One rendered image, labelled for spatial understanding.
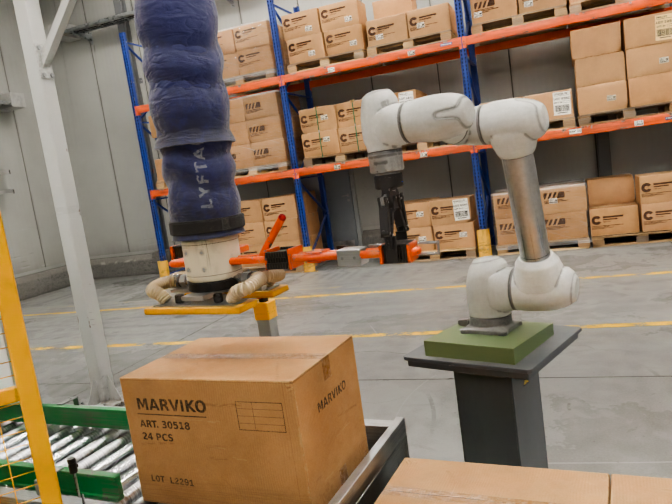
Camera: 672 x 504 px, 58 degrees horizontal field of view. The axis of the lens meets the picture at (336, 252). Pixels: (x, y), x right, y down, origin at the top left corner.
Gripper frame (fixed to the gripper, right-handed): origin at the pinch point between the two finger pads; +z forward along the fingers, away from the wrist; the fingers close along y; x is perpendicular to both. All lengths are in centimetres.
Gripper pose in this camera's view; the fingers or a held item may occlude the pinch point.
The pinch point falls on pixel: (397, 249)
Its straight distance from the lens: 162.2
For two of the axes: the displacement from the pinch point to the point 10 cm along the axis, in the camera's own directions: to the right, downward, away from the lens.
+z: 1.4, 9.8, 1.3
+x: 9.0, -0.7, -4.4
